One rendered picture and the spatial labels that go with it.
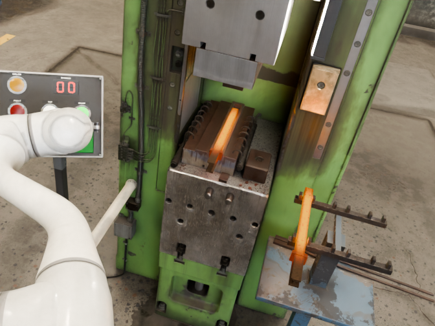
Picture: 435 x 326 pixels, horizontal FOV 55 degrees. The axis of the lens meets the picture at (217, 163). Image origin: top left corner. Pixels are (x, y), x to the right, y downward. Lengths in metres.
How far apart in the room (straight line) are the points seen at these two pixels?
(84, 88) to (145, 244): 0.95
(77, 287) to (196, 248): 1.21
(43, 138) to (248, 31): 0.67
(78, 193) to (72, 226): 2.12
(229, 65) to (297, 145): 0.44
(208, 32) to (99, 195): 1.71
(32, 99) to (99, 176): 1.51
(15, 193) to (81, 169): 2.19
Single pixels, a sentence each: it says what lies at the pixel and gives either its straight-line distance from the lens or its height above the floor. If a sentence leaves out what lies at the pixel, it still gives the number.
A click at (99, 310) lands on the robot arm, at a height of 1.37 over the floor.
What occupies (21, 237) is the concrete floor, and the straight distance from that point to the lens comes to 2.61.
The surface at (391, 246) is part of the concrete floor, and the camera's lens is 3.01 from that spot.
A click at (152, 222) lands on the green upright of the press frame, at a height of 0.42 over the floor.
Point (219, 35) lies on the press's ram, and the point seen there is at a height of 1.42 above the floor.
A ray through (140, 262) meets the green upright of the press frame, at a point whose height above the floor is 0.11.
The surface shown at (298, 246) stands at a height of 0.98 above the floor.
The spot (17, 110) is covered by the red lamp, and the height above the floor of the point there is 1.09.
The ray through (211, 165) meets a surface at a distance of 1.44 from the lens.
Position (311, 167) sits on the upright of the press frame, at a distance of 1.67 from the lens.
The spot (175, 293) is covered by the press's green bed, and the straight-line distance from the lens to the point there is 2.11.
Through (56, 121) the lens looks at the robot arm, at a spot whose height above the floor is 1.35.
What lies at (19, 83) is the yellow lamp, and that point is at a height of 1.17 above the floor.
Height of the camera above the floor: 1.85
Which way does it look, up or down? 36 degrees down
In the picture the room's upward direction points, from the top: 11 degrees clockwise
